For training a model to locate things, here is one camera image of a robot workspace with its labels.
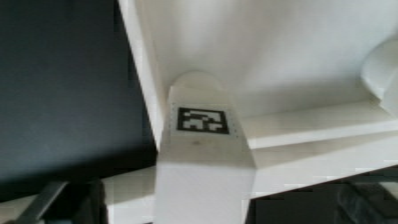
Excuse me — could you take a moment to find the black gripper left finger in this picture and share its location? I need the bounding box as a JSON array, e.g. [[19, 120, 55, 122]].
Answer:
[[14, 180, 106, 224]]

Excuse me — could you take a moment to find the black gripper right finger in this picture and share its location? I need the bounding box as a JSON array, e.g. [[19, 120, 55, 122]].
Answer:
[[334, 182, 398, 224]]

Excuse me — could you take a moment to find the white square tabletop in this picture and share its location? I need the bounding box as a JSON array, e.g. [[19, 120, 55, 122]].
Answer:
[[117, 0, 398, 148]]

